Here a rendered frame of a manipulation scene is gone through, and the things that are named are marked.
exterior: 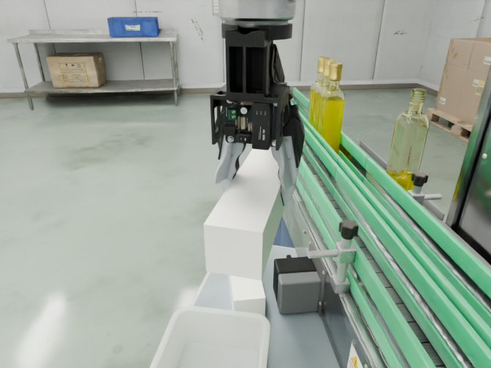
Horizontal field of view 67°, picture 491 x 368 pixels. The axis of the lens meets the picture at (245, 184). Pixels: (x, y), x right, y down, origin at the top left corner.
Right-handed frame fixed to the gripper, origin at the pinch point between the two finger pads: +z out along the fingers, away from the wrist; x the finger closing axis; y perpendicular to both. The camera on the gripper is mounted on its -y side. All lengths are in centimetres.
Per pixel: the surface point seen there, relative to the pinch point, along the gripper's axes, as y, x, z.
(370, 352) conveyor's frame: 2.7, 17.0, 21.8
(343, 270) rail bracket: -8.5, 12.6, 17.3
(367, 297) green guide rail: -3.8, 16.2, 17.9
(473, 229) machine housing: -30, 38, 19
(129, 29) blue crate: -415, -258, 13
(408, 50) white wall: -617, 105, 50
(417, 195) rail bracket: -30.2, 26.1, 13.0
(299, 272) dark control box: -17.1, 5.1, 26.3
